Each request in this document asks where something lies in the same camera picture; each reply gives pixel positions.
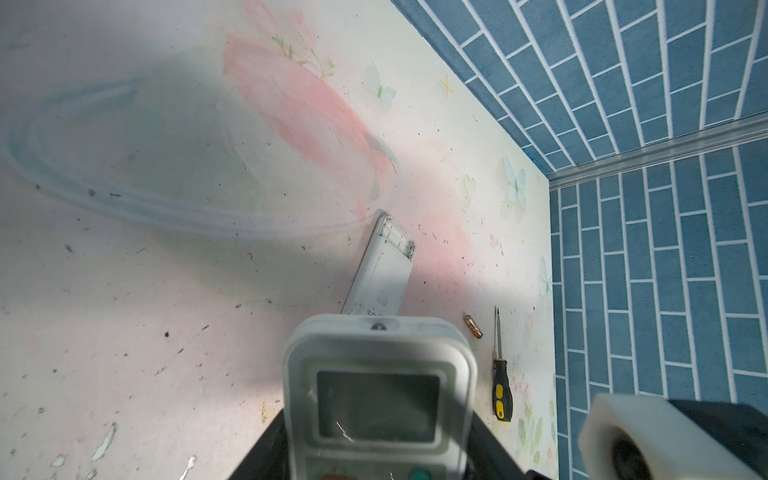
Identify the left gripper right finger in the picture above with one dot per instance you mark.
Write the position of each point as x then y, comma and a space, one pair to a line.
487, 458

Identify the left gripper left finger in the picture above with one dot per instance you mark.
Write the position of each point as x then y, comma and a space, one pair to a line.
268, 459

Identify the black yellow screwdriver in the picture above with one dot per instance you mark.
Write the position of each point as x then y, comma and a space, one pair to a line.
502, 398

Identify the white remote control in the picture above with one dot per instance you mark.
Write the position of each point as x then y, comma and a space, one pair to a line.
378, 397
382, 277

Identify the gold AAA battery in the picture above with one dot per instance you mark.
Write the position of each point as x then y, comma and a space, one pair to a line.
472, 325

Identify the right aluminium corner post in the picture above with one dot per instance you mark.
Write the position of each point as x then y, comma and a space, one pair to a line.
722, 136

